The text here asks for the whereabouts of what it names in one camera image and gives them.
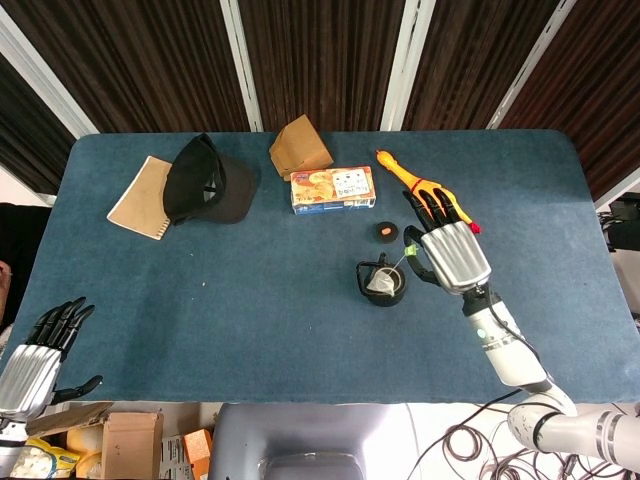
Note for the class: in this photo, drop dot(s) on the right robot hand black silver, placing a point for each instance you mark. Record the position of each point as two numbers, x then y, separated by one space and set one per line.
455 255

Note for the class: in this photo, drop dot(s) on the left robot hand black silver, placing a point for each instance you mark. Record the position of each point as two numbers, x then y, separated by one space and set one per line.
30 370

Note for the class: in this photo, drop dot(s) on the tea bag with green tag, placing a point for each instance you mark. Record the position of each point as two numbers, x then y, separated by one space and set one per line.
382 281

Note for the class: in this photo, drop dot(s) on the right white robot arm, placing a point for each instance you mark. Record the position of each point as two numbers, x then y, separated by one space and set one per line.
510 350

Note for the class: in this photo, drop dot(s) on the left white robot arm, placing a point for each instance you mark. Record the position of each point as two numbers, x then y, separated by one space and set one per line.
10 445

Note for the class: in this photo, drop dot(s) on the black cap with orange centre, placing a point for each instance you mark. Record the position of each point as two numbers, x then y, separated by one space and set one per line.
386 231

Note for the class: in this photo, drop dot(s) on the yellow snack bag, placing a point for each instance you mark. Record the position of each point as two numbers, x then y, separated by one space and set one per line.
47 460

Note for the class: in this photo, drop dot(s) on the black mug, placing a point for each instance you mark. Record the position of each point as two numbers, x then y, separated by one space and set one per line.
382 299

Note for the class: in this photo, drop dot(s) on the yellow rubber chicken toy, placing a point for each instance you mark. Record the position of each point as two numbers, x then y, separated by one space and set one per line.
405 175

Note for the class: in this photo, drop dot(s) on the brown cardboard box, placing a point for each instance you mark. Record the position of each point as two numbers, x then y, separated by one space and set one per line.
300 147
130 440

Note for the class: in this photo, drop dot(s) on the blue orange snack box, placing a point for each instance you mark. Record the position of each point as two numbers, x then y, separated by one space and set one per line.
330 190

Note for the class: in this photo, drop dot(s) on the small white printed box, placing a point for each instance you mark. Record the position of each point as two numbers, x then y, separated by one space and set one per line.
175 457

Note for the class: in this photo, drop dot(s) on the black equipment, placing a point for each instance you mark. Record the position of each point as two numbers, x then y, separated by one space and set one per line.
622 220

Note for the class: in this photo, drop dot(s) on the small orange box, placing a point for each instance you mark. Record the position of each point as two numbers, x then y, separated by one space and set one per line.
197 450

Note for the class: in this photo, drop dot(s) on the brown spiral notebook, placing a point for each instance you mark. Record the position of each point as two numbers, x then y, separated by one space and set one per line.
140 200

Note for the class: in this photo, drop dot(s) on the blue table cloth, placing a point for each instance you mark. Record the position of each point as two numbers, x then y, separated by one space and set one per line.
250 310

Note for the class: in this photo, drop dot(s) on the grey robot torso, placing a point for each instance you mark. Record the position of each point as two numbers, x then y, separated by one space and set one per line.
310 435

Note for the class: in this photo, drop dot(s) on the black baseball cap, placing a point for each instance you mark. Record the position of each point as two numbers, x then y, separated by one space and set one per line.
205 185

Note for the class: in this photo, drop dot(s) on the white partition post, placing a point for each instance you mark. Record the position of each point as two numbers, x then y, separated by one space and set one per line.
407 65
530 65
45 75
242 65

